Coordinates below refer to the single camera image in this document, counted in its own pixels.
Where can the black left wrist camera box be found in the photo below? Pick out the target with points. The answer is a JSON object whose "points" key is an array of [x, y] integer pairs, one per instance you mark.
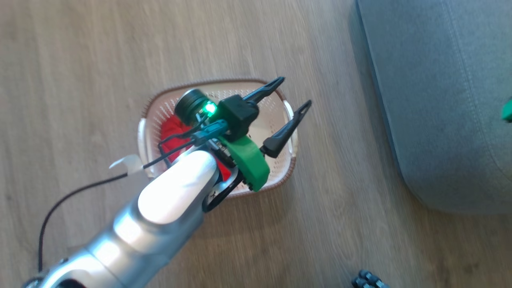
{"points": [[238, 116]]}

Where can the grey fabric sofa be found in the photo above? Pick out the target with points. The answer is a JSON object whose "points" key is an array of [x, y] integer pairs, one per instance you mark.
{"points": [[448, 100]]}

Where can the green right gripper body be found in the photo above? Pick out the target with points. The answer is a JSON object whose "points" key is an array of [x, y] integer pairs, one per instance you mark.
{"points": [[508, 111]]}

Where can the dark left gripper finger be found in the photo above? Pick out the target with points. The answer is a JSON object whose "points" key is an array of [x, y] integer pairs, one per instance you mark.
{"points": [[262, 92], [286, 134]]}

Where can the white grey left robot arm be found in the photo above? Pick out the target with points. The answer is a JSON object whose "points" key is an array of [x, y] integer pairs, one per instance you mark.
{"points": [[176, 188]]}

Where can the red cloth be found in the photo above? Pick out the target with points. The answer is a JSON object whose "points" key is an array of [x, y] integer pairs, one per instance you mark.
{"points": [[172, 132]]}

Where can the white brown-rimmed laundry basket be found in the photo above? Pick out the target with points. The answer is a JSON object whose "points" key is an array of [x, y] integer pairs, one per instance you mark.
{"points": [[274, 116]]}

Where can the black knobbed robot part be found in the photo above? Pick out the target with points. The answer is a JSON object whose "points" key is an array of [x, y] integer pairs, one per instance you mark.
{"points": [[368, 280]]}

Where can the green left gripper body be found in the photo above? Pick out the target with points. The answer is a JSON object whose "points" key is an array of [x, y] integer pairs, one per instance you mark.
{"points": [[250, 164]]}

